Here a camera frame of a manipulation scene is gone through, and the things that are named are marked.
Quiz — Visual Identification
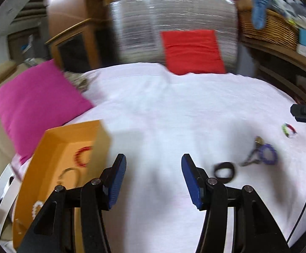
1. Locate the black hair tie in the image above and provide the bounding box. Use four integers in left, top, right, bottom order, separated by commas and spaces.
213, 162, 238, 184

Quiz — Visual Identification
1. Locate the orange cardboard tray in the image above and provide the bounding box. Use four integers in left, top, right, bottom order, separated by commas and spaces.
12, 119, 112, 249

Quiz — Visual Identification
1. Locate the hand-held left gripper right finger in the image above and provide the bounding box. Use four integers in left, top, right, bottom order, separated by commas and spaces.
181, 153, 290, 253

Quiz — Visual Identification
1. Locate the multicolour bead bracelet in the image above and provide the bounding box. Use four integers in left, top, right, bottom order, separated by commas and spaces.
282, 122, 298, 139

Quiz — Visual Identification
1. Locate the beige hair claw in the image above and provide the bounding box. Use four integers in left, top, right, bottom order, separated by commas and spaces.
239, 136, 265, 167

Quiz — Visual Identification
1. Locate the white bed sheet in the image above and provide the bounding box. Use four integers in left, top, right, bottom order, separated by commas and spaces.
11, 62, 306, 253

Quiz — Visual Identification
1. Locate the wicker basket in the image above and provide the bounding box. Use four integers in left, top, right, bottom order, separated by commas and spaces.
239, 4, 301, 50

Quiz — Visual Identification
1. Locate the silver foil mat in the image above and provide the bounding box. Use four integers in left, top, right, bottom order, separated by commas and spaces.
108, 0, 239, 73

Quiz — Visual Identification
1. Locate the tall wooden wardrobe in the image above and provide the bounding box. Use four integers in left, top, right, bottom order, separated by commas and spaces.
47, 0, 103, 32

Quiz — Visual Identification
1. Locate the brown door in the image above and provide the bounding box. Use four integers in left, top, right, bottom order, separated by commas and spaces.
7, 30, 41, 61

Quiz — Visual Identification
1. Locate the white bead bracelet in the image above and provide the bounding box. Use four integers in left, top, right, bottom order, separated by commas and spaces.
32, 201, 44, 218

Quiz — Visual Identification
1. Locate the pink pillow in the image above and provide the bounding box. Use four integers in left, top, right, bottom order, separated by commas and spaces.
0, 59, 95, 165

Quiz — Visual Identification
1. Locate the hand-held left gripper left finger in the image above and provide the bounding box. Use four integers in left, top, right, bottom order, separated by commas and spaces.
17, 153, 127, 253

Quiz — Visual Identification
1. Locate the gold bangle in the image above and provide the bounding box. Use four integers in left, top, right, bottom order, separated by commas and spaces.
58, 167, 81, 187

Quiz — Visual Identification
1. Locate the small red pillow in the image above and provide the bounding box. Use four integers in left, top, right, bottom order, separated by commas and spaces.
160, 30, 226, 75

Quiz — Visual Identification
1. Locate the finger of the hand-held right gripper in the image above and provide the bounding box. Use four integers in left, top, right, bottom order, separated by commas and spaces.
290, 104, 306, 124

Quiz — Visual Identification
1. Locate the blue cloth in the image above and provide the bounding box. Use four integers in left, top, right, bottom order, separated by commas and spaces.
252, 0, 275, 29

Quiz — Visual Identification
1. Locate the wooden glass-door cabinet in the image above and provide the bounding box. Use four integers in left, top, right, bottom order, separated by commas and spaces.
46, 18, 102, 73

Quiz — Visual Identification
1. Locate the white tray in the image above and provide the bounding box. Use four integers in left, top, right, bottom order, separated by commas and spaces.
0, 163, 24, 238

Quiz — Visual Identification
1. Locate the patterned folded cloth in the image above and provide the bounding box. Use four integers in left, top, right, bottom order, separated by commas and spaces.
63, 71, 98, 93

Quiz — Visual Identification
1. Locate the red bead bracelet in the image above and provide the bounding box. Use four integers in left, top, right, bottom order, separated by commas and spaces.
74, 146, 93, 168

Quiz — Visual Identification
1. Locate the wooden shelf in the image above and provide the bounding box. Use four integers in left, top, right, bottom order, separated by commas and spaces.
241, 38, 306, 103

